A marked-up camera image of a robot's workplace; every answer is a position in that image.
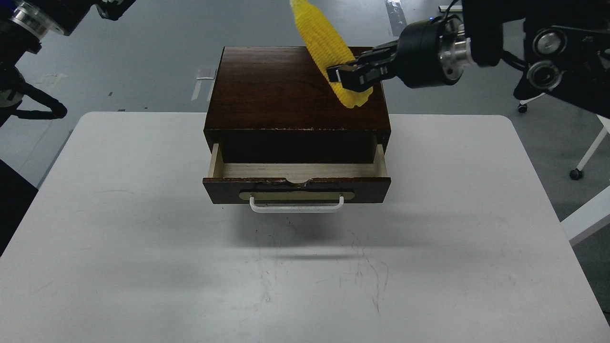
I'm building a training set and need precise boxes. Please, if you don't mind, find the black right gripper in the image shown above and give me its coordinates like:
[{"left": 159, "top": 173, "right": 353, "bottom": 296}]
[{"left": 326, "top": 18, "right": 470, "bottom": 92}]

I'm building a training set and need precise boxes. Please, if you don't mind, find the yellow corn cob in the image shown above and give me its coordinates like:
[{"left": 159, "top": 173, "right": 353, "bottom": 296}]
[{"left": 289, "top": 0, "right": 373, "bottom": 109}]

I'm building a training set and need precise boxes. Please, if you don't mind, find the wooden drawer with white handle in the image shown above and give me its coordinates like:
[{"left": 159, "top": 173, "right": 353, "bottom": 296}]
[{"left": 203, "top": 143, "right": 391, "bottom": 213}]

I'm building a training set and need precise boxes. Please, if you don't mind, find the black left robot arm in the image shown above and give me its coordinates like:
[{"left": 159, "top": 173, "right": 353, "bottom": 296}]
[{"left": 0, "top": 0, "right": 133, "bottom": 251}]

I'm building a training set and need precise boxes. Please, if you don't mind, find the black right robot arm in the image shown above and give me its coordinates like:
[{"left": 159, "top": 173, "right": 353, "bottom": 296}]
[{"left": 322, "top": 0, "right": 610, "bottom": 119}]

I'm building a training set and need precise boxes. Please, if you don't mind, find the dark wooden drawer cabinet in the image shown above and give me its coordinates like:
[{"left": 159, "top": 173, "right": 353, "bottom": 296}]
[{"left": 203, "top": 46, "right": 391, "bottom": 163}]

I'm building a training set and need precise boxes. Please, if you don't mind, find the white desk leg base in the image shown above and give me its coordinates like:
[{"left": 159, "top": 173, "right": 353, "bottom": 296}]
[{"left": 438, "top": 4, "right": 463, "bottom": 13}]

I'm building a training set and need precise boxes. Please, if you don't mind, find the white office chair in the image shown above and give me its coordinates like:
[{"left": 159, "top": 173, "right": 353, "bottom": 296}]
[{"left": 518, "top": 93, "right": 610, "bottom": 181}]

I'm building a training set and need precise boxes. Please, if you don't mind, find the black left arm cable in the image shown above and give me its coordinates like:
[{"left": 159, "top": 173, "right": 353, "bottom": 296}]
[{"left": 10, "top": 81, "right": 68, "bottom": 120}]

